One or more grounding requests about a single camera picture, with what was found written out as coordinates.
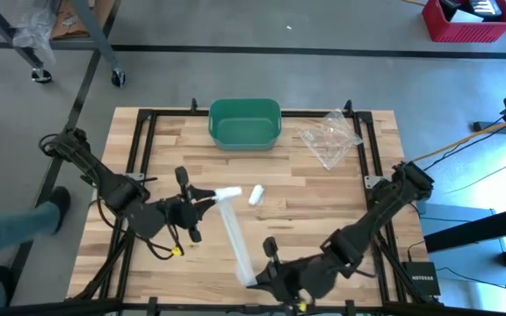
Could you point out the black device in crate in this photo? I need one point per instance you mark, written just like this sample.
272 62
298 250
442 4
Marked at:
481 6

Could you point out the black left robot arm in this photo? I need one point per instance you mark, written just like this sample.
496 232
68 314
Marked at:
112 188

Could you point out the red plastic crate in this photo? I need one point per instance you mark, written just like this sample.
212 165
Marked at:
468 30

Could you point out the person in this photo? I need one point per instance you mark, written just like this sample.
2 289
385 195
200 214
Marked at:
7 228

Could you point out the green plastic bin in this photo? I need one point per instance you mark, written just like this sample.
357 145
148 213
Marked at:
244 127

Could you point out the black power strip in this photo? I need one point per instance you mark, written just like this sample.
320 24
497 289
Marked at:
486 126

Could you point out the black Netgear switch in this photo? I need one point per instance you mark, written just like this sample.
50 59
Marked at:
422 278

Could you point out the grey-legged wooden workbench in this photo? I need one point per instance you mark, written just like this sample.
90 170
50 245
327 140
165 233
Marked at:
97 39

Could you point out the clear plastic bag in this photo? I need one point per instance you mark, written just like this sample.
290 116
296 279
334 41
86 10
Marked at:
332 138

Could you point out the crumpled clear plastic sheet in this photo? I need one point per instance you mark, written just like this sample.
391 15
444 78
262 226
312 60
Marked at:
35 26

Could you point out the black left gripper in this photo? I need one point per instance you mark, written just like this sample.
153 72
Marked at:
182 213

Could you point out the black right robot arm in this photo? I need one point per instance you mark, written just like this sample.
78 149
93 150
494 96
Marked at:
389 206

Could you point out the black aluminium frame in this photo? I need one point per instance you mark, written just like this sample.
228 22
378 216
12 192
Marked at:
174 113

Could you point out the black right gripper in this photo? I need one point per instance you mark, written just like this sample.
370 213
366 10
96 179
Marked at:
301 278

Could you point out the brown cardboard sheet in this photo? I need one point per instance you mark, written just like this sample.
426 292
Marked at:
75 19

